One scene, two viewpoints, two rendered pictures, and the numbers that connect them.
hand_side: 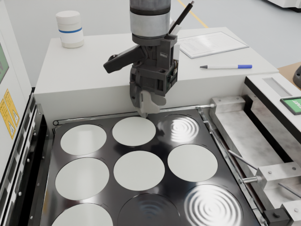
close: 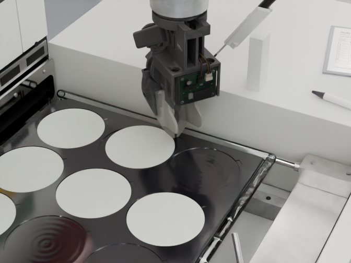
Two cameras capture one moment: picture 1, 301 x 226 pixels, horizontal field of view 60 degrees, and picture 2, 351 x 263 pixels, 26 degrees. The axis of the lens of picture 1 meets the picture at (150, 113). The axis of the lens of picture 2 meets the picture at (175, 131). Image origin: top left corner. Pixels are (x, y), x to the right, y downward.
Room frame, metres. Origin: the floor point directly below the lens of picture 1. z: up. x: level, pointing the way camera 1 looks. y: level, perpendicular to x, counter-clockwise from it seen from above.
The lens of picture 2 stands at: (-0.20, -0.53, 1.56)
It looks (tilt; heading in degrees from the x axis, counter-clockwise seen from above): 36 degrees down; 38
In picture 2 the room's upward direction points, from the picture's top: straight up
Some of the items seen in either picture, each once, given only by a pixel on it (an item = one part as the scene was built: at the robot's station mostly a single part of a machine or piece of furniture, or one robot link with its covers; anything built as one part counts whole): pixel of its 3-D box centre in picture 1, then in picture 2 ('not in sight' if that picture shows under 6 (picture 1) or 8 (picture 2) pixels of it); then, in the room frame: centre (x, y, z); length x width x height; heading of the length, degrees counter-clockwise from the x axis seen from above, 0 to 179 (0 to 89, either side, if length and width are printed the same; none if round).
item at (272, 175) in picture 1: (280, 175); not in sight; (0.33, -0.25, 0.89); 0.08 x 0.03 x 0.03; 100
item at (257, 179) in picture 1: (250, 180); not in sight; (0.32, -0.19, 0.89); 0.05 x 0.01 x 0.01; 100
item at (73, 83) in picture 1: (151, 73); (270, 76); (0.74, 0.00, 0.89); 0.62 x 0.35 x 0.14; 100
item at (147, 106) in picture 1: (148, 106); (170, 119); (0.48, 0.00, 0.95); 0.06 x 0.03 x 0.09; 64
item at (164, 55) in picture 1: (153, 62); (182, 52); (0.49, -0.01, 1.05); 0.09 x 0.08 x 0.12; 64
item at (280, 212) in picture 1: (274, 217); not in sight; (0.24, -0.21, 0.90); 0.04 x 0.02 x 0.03; 100
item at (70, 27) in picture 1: (70, 29); not in sight; (0.80, 0.25, 1.01); 0.07 x 0.07 x 0.10
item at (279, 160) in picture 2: (205, 106); (287, 163); (0.56, -0.15, 0.89); 0.05 x 0.01 x 0.01; 100
